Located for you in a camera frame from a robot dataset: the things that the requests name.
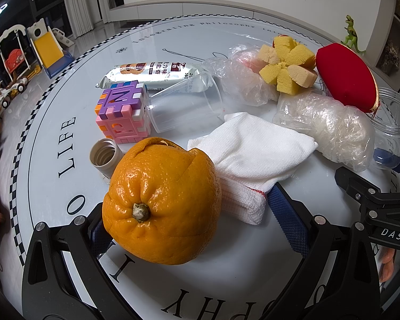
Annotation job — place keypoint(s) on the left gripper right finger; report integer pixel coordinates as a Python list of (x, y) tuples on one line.
[(337, 277)]

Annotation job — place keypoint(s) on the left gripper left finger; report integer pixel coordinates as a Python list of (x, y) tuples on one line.
[(63, 277)]

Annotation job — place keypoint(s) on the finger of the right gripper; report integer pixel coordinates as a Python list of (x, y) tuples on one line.
[(373, 203)]

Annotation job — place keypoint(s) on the clear wrap bundle white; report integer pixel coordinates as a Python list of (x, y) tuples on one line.
[(344, 134)]

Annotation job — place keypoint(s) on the orange fruit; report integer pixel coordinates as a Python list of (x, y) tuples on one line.
[(163, 202)]

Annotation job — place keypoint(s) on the beige threaded bottle cap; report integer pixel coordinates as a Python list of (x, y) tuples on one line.
[(105, 155)]

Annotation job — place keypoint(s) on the white cloth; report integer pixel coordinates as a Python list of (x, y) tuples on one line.
[(250, 155)]

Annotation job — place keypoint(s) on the yellow sponge flower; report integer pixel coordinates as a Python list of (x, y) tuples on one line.
[(289, 65)]

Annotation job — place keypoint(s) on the pink purple puzzle cube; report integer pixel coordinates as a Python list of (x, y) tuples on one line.
[(121, 112)]

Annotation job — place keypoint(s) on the clear bag pink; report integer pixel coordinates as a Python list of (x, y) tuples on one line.
[(239, 77)]

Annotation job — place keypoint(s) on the clear plastic cup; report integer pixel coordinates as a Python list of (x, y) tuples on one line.
[(189, 102)]

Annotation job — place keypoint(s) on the white snack wrapper packet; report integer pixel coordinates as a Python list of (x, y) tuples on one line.
[(155, 75)]

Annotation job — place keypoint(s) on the person's right hand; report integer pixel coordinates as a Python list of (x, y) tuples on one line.
[(387, 260)]

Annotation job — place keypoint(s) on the clear plastic jar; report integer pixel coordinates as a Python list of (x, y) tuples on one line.
[(386, 121)]

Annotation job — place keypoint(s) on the green toy dinosaur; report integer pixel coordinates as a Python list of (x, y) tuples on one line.
[(351, 40)]

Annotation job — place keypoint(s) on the white toy car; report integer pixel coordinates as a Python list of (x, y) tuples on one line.
[(8, 94)]

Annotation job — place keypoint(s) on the yellow toy slide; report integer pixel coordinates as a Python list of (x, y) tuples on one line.
[(49, 52)]

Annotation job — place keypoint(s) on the toy swing red seat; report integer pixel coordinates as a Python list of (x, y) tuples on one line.
[(17, 55)]

